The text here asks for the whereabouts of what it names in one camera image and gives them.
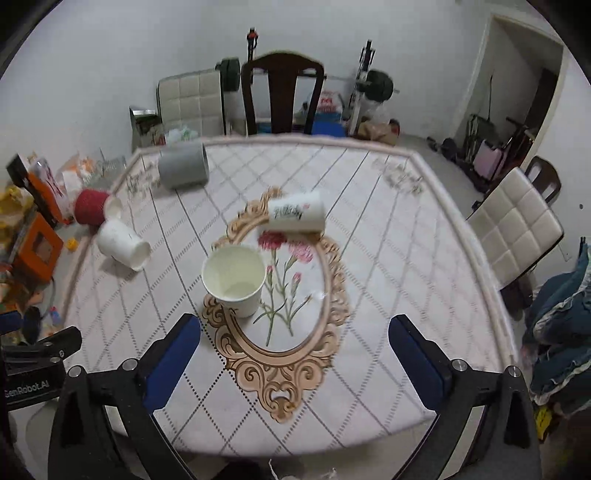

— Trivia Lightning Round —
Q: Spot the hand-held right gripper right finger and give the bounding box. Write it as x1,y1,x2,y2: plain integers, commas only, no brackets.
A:
389,315,542,480

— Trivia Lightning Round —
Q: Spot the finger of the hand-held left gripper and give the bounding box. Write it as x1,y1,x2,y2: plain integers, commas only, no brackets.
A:
37,326,84,366

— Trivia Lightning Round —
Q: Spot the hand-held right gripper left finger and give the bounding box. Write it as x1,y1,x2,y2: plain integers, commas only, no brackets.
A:
47,314,204,480

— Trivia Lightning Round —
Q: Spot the white cup with black print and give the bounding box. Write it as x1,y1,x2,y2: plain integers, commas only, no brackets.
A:
267,191,326,233

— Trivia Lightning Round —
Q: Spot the white paper cup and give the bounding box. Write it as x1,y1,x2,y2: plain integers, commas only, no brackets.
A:
202,245,267,318

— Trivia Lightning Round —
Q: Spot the plain white cup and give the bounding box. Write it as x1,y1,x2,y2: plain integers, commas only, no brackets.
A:
96,219,152,272

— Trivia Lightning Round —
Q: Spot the red cup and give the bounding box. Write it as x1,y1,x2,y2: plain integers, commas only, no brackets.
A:
74,188,112,226

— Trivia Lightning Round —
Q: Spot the grey cup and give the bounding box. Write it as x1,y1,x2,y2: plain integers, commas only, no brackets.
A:
157,141,209,190

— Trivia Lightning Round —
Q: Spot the floral patterned tablecloth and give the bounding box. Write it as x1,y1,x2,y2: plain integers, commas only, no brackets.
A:
62,136,518,457

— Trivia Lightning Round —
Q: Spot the pile of blue clothes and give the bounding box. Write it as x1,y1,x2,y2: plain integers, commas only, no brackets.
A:
522,242,591,407

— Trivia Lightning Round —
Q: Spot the orange and black box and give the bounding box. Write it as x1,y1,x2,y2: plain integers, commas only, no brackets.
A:
6,154,64,228

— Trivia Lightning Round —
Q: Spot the cream padded chair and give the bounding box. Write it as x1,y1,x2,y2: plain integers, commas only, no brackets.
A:
157,69,227,138
466,167,565,292

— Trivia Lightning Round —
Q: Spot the pink case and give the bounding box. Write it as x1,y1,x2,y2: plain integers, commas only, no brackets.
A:
475,141,502,178

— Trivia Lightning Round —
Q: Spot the white plastic bag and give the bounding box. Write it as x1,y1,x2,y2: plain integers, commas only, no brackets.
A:
165,126,199,145

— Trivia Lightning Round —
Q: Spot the dark wooden chair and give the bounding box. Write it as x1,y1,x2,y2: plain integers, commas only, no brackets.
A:
240,52,325,136
524,156,563,204

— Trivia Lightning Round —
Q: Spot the metal bin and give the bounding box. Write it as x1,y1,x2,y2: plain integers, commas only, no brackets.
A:
129,106,160,149

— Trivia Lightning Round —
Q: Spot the brown bag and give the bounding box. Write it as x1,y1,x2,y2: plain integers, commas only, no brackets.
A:
359,119,400,146

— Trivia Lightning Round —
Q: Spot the red and white package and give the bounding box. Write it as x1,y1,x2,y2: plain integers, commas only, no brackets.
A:
318,90,343,114

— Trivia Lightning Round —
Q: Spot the barbell rack stand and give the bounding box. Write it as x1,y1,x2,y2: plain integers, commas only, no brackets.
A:
347,41,376,136

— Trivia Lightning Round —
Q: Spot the dark green weight plate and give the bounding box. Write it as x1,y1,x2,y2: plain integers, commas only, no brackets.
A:
367,69,393,103
217,58,242,92

